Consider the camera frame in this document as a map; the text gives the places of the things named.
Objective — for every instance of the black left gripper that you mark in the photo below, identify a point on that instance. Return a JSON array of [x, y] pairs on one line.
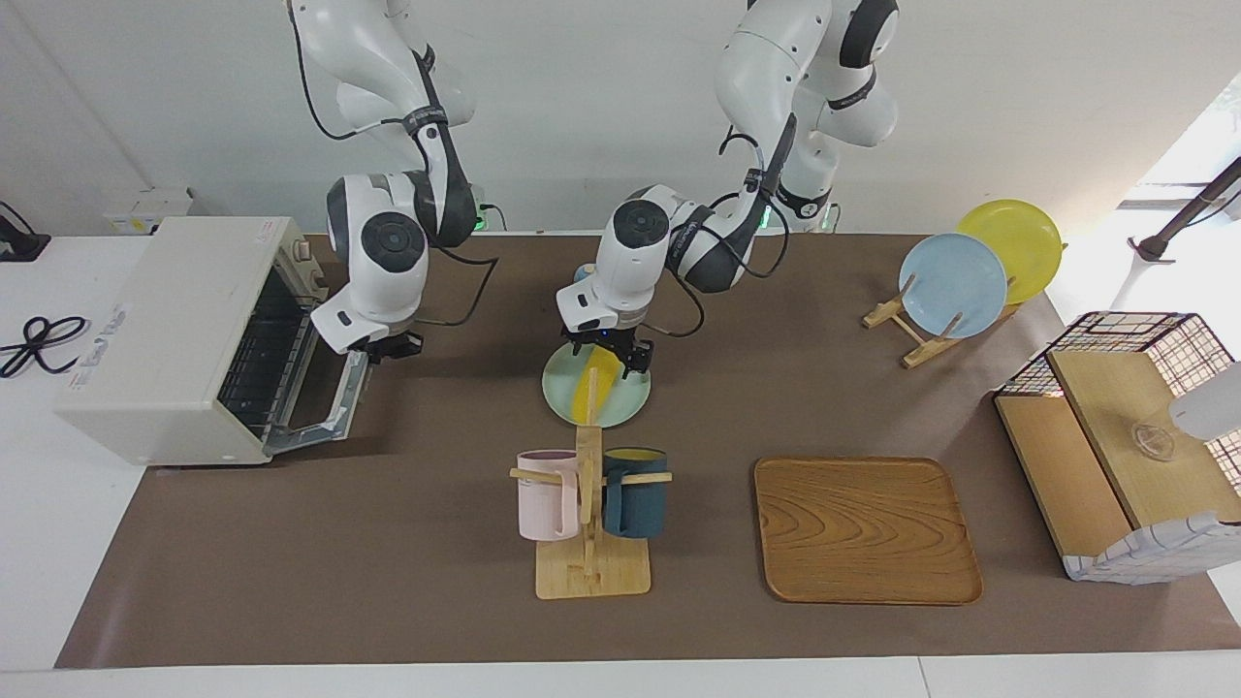
[[606, 341]]

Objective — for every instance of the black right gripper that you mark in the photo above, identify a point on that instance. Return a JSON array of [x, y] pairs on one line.
[[396, 346]]

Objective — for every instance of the yellow corn cob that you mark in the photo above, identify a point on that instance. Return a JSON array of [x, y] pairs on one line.
[[593, 388]]

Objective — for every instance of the pale green plate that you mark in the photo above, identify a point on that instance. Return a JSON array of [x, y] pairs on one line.
[[625, 402]]

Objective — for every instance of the glass oven door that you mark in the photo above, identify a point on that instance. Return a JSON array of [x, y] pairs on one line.
[[334, 407]]

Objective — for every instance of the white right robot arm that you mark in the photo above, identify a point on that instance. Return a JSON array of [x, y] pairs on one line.
[[383, 242]]

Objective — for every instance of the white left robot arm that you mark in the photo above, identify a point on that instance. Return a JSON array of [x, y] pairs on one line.
[[766, 68]]

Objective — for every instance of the silver oven knob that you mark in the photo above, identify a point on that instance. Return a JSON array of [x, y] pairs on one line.
[[316, 281], [303, 249]]

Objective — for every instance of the white toaster oven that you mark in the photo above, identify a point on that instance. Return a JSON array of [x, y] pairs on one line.
[[160, 330]]

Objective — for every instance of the dark blue mug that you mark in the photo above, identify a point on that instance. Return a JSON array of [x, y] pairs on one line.
[[635, 504]]

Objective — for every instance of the pink mug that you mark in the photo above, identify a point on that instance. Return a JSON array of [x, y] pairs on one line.
[[546, 499]]

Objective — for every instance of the wooden mug tree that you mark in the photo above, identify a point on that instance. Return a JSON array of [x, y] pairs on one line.
[[591, 577]]

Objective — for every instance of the brown table mat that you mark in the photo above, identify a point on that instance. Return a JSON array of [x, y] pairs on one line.
[[436, 582]]

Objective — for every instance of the wooden serving tray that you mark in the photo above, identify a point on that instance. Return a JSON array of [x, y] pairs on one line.
[[868, 528]]

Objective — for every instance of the wooden plate rack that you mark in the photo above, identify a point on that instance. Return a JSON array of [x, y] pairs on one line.
[[921, 351]]

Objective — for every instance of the light blue plate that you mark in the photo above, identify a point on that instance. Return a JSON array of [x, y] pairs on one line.
[[950, 286]]

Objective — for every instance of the black clamp base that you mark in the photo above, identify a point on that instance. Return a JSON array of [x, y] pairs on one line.
[[19, 242]]

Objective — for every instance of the yellow plate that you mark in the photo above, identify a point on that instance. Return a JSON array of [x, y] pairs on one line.
[[1018, 242]]

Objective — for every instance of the small clear glass dish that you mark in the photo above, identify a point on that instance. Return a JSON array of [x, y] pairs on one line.
[[1153, 443]]

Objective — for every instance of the black stand pole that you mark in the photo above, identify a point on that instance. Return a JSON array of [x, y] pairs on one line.
[[1188, 213]]

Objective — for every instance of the white rounded blurred object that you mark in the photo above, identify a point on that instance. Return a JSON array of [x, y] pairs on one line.
[[1210, 407]]

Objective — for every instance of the white wall socket box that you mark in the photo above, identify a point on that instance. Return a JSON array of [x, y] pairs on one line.
[[145, 208]]

